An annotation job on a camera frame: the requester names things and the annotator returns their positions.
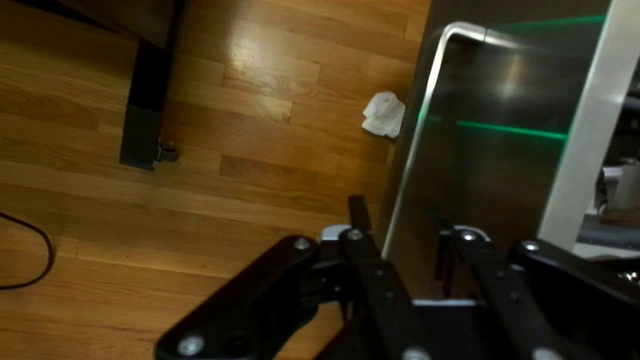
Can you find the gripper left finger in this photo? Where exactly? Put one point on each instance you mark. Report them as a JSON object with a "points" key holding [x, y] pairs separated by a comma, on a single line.
{"points": [[250, 300]]}

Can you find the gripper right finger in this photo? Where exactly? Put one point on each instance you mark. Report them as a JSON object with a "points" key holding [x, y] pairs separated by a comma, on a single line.
{"points": [[575, 300]]}

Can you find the silver drawer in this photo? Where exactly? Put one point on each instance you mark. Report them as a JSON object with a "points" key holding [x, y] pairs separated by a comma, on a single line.
{"points": [[490, 165]]}

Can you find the silver drawer cabinet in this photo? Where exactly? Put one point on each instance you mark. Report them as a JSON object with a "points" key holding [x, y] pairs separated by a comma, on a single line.
{"points": [[590, 125]]}

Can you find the crumpled white tissue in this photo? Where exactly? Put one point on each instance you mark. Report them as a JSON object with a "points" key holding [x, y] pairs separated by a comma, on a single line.
{"points": [[384, 115]]}

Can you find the dark table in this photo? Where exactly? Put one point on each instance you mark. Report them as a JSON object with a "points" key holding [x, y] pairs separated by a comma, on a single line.
{"points": [[147, 85]]}

